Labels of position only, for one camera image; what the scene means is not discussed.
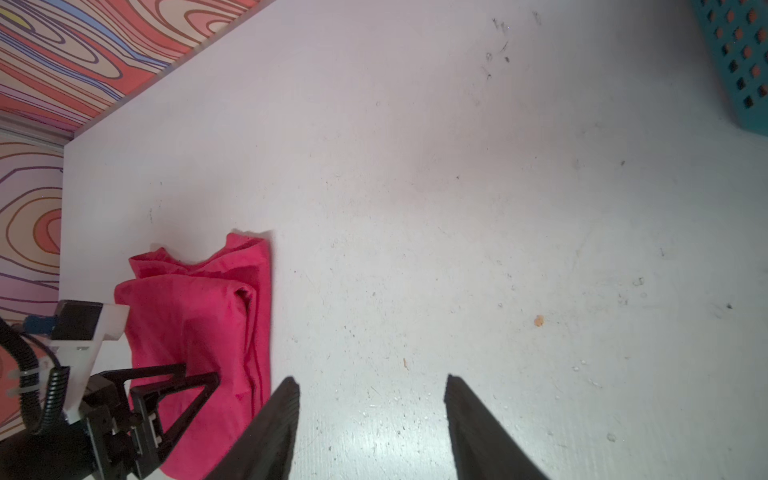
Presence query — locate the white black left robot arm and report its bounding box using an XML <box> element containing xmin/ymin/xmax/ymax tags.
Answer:
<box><xmin>1</xmin><ymin>323</ymin><xmax>220</xmax><ymax>479</ymax></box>

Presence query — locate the teal plastic basket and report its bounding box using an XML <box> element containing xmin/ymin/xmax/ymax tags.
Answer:
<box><xmin>690</xmin><ymin>0</ymin><xmax>767</xmax><ymax>136</ymax></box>

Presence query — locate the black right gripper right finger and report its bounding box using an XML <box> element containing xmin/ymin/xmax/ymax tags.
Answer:
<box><xmin>444</xmin><ymin>375</ymin><xmax>547</xmax><ymax>480</ymax></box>

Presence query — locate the magenta t shirt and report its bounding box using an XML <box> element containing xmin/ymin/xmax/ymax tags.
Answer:
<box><xmin>114</xmin><ymin>233</ymin><xmax>272</xmax><ymax>479</ymax></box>

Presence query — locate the aluminium frame corner post left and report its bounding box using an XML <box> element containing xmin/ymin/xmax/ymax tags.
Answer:
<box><xmin>1</xmin><ymin>112</ymin><xmax>74</xmax><ymax>149</ymax></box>

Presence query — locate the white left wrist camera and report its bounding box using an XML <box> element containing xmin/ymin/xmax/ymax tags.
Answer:
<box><xmin>21</xmin><ymin>300</ymin><xmax>129</xmax><ymax>424</ymax></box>

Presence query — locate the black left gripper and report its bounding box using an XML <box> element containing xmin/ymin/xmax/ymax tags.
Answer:
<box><xmin>1</xmin><ymin>363</ymin><xmax>220</xmax><ymax>479</ymax></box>

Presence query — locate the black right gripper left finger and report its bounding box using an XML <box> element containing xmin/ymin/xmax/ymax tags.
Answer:
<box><xmin>205</xmin><ymin>376</ymin><xmax>300</xmax><ymax>480</ymax></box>

